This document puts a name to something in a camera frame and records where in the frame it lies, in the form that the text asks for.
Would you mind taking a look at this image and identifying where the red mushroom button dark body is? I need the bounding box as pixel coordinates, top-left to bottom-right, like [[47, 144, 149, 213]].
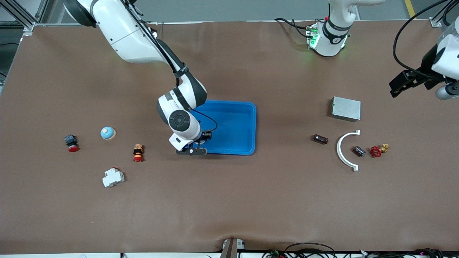
[[64, 134, 80, 153]]

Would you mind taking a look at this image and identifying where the brown table mat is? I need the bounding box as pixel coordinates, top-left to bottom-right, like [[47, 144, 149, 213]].
[[0, 20, 459, 255]]

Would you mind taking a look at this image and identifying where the white curved bracket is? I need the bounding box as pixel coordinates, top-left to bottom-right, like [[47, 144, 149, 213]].
[[336, 129, 361, 172]]

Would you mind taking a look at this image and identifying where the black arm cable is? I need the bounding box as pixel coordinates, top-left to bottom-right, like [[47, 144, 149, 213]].
[[122, 0, 218, 133], [393, 0, 450, 80]]

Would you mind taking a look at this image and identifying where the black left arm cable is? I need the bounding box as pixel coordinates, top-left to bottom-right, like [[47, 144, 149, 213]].
[[393, 0, 450, 80]]

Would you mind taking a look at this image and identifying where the white circuit breaker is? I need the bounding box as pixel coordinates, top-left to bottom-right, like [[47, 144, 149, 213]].
[[102, 167, 126, 188]]

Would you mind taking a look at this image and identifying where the black cable bundle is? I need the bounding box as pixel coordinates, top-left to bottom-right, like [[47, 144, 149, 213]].
[[353, 247, 459, 258]]

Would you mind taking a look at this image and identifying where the black looped cable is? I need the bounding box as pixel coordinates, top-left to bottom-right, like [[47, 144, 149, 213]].
[[262, 243, 337, 258]]

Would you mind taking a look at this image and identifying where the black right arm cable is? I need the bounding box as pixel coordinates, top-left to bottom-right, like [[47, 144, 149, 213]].
[[122, 0, 218, 133]]

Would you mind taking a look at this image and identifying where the red handwheel brass valve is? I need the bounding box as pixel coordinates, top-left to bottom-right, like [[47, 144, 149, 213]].
[[370, 143, 390, 158]]

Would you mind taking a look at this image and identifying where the blue plastic tray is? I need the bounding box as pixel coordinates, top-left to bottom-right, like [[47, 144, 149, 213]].
[[189, 100, 257, 156]]

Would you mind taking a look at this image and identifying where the aluminium frame profile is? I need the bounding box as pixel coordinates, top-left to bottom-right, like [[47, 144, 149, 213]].
[[5, 0, 36, 36], [430, 0, 459, 28]]

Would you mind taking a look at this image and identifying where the grey perforated metal box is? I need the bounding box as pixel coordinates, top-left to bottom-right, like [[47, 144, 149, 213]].
[[330, 96, 361, 123]]

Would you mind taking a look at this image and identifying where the black base cable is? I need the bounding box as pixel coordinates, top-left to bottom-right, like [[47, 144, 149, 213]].
[[274, 17, 314, 39]]

